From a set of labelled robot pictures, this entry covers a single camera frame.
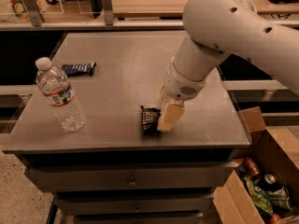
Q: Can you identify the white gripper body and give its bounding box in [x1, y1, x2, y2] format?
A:
[163, 60, 206, 101]

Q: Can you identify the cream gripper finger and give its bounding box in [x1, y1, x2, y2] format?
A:
[157, 98, 185, 132]
[156, 85, 167, 109]

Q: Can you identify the black chocolate rxbar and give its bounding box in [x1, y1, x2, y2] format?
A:
[141, 105, 161, 135]

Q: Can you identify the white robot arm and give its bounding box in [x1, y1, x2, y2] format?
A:
[157, 0, 299, 132]

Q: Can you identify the blue blueberry rxbar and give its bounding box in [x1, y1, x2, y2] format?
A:
[62, 62, 96, 77]

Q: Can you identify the top drawer with knob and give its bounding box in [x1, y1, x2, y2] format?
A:
[25, 162, 234, 193]

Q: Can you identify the drawer with knob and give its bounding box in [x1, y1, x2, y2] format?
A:
[56, 193, 213, 216]
[25, 162, 234, 193]

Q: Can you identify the grey drawer cabinet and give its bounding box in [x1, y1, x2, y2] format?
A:
[5, 31, 249, 224]

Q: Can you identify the wooden desk top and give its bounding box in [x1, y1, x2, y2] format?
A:
[112, 0, 299, 17]

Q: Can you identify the red soda can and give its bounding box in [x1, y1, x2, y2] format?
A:
[243, 158, 261, 176]

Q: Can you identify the cardboard box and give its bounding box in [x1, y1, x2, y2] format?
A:
[213, 107, 299, 224]

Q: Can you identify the clear plastic water bottle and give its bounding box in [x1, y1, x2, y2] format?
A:
[36, 57, 86, 133]

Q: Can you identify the dark silver-top can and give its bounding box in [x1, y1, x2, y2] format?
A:
[259, 174, 280, 191]

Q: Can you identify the green snack bag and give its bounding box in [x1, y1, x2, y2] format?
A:
[244, 176, 273, 216]

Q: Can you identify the red apple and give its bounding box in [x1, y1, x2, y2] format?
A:
[268, 214, 281, 224]

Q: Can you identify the orange snack package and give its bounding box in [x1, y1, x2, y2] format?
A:
[0, 0, 47, 22]

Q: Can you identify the grey metal bracket middle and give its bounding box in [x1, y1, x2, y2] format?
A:
[101, 0, 115, 26]

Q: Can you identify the grey metal bracket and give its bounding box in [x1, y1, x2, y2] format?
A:
[23, 0, 44, 27]
[101, 0, 115, 26]

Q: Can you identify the grey metal bracket left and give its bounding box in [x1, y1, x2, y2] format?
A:
[23, 0, 44, 27]

